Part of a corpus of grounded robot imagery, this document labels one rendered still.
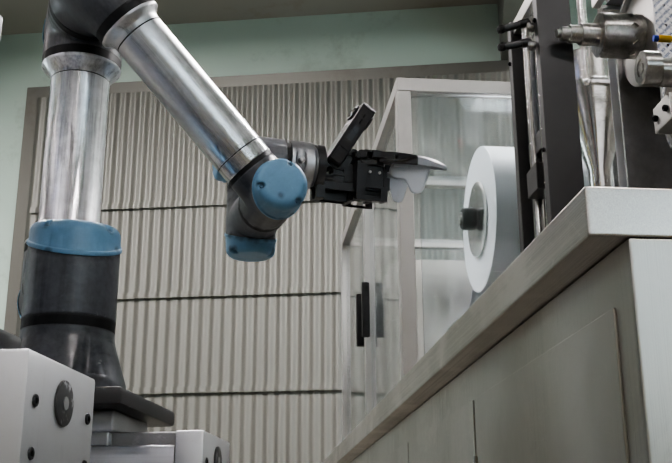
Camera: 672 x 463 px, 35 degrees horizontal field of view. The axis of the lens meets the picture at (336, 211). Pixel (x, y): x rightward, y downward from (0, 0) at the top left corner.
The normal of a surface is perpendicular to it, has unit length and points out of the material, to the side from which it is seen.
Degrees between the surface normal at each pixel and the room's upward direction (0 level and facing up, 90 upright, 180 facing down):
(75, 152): 90
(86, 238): 87
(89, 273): 90
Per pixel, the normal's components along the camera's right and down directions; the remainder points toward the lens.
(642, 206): 0.10, -0.31
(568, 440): -1.00, -0.03
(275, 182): 0.32, -0.30
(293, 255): -0.12, -0.31
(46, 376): 0.99, -0.04
